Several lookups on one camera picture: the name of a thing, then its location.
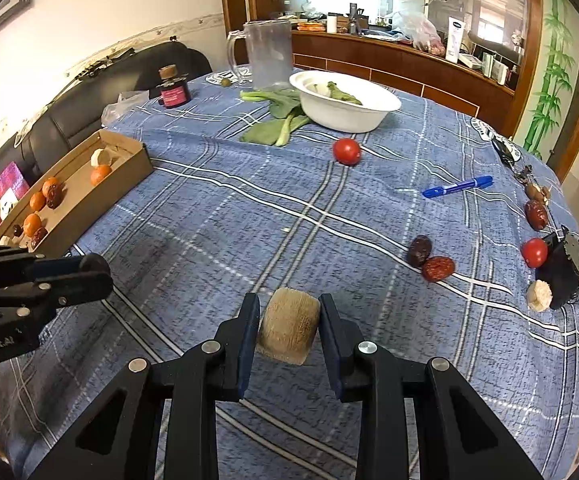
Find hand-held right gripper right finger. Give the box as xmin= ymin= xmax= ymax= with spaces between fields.
xmin=318 ymin=292 xmax=545 ymax=480

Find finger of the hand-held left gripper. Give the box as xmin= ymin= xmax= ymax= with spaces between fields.
xmin=0 ymin=275 xmax=115 ymax=334
xmin=0 ymin=245 xmax=111 ymax=292

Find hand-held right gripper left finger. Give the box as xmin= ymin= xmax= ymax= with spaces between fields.
xmin=29 ymin=292 xmax=261 ymax=480

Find shallow cardboard box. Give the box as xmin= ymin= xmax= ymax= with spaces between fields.
xmin=0 ymin=129 xmax=154 ymax=253

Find blue plaid tablecloth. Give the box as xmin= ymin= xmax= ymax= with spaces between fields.
xmin=0 ymin=67 xmax=579 ymax=480

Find clear plastic bag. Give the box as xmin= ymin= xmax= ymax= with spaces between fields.
xmin=102 ymin=90 xmax=150 ymax=127

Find red tomato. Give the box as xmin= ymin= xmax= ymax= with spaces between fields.
xmin=333 ymin=138 xmax=361 ymax=166
xmin=521 ymin=237 xmax=549 ymax=268

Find dark jar with pink label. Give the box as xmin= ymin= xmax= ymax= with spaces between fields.
xmin=158 ymin=64 xmax=191 ymax=110

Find black leather sofa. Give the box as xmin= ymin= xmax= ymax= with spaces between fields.
xmin=0 ymin=42 xmax=213 ymax=241

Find blue marker pen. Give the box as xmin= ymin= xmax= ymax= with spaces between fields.
xmin=422 ymin=175 xmax=493 ymax=199

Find green bok choy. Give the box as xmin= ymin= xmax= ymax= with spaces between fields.
xmin=239 ymin=109 xmax=313 ymax=147
xmin=240 ymin=88 xmax=303 ymax=111

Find white bowl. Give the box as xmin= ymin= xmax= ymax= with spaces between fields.
xmin=288 ymin=70 xmax=402 ymax=133

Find black key pouch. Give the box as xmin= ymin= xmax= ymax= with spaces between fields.
xmin=534 ymin=227 xmax=579 ymax=311

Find green vegetable pieces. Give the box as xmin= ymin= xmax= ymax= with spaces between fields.
xmin=309 ymin=81 xmax=365 ymax=107

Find bunch of keys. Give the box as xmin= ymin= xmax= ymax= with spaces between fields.
xmin=492 ymin=135 xmax=535 ymax=183

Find clear plastic pitcher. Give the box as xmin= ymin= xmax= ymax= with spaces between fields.
xmin=226 ymin=20 xmax=294 ymax=90

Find wooden sideboard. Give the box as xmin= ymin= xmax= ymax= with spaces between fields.
xmin=289 ymin=27 xmax=517 ymax=133

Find white plastic bag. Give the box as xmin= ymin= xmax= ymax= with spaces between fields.
xmin=387 ymin=7 xmax=445 ymax=56

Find white tube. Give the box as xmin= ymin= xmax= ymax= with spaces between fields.
xmin=444 ymin=16 xmax=466 ymax=63

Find white container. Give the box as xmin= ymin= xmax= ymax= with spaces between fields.
xmin=392 ymin=0 xmax=427 ymax=16

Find wooden door frame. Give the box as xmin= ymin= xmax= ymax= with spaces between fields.
xmin=218 ymin=0 xmax=257 ymax=68

